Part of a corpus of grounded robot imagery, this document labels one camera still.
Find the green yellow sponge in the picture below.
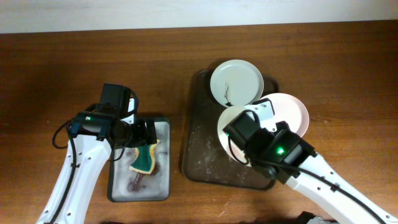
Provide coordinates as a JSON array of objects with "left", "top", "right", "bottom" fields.
[{"left": 129, "top": 140, "right": 160, "bottom": 174}]

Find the small black soapy tray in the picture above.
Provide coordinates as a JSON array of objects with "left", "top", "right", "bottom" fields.
[{"left": 107, "top": 117, "right": 171, "bottom": 202}]

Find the cream white plate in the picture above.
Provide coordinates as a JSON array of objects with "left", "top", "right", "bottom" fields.
[{"left": 217, "top": 105, "right": 252, "bottom": 167}]

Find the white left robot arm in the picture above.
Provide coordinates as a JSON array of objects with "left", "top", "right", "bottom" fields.
[{"left": 38, "top": 101, "right": 158, "bottom": 223}]

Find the dark brown serving tray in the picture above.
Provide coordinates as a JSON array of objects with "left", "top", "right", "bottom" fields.
[{"left": 181, "top": 70, "right": 275, "bottom": 190}]

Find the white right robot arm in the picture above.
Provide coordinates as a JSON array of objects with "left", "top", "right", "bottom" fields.
[{"left": 244, "top": 123, "right": 397, "bottom": 223}]

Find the pale green plate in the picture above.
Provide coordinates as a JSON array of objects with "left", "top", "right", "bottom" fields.
[{"left": 210, "top": 60, "right": 264, "bottom": 107}]

